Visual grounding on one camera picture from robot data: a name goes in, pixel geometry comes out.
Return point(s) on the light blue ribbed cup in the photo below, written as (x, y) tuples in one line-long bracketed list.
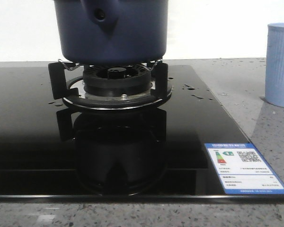
[(274, 81)]

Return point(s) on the black right pot support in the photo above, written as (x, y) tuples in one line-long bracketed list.
[(74, 96)]

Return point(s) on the black right gas burner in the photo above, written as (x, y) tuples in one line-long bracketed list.
[(115, 81)]

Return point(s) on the black glass gas stove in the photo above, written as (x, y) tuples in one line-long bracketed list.
[(49, 152)]

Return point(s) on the blue white energy label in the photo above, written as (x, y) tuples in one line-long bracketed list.
[(242, 169)]

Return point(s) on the blue saucepan with handle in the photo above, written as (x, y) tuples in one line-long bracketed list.
[(111, 32)]

